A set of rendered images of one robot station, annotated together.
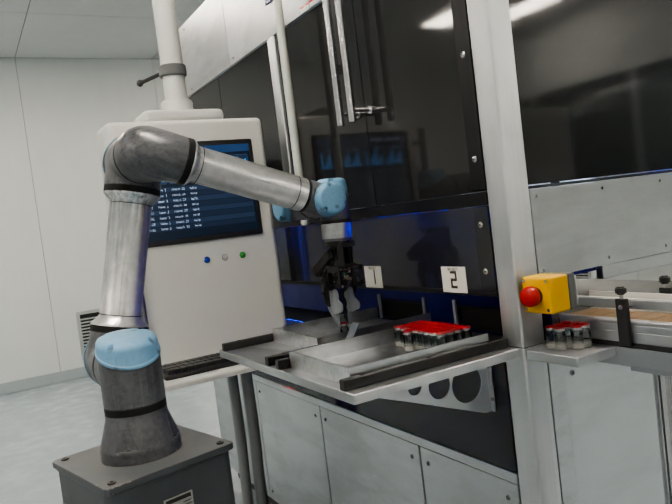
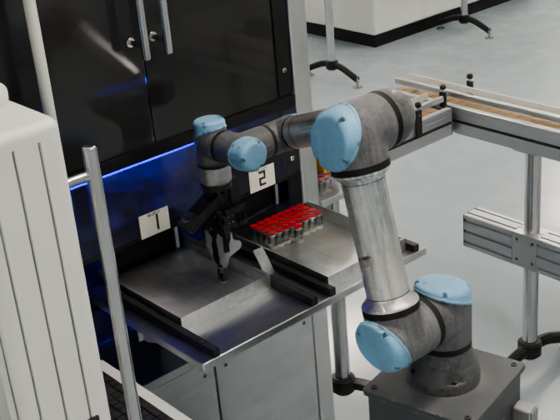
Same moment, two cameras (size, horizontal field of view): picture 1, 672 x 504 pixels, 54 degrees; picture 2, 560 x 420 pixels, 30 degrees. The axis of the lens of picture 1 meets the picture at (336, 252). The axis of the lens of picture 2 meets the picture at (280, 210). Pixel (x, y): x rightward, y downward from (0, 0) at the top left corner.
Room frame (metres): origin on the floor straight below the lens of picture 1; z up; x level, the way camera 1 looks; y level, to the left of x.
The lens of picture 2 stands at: (1.90, 2.20, 2.06)
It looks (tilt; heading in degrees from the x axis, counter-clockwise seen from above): 25 degrees down; 260
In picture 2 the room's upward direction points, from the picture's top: 5 degrees counter-clockwise
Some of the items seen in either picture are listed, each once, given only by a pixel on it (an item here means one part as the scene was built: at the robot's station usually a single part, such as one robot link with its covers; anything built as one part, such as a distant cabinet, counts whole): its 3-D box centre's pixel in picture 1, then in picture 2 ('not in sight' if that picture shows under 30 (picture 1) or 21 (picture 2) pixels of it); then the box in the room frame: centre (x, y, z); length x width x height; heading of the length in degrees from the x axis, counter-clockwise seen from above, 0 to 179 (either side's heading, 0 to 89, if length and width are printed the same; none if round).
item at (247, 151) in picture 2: (300, 204); (245, 149); (1.60, 0.07, 1.23); 0.11 x 0.11 x 0.08; 29
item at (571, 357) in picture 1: (575, 351); (321, 191); (1.32, -0.45, 0.87); 0.14 x 0.13 x 0.02; 119
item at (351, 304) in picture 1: (352, 305); (219, 243); (1.67, -0.03, 0.97); 0.06 x 0.03 x 0.09; 29
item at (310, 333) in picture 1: (350, 327); (182, 279); (1.76, -0.01, 0.90); 0.34 x 0.26 x 0.04; 119
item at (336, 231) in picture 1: (337, 232); (214, 173); (1.66, -0.01, 1.16); 0.08 x 0.08 x 0.05
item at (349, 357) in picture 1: (387, 350); (319, 242); (1.41, -0.08, 0.90); 0.34 x 0.26 x 0.04; 119
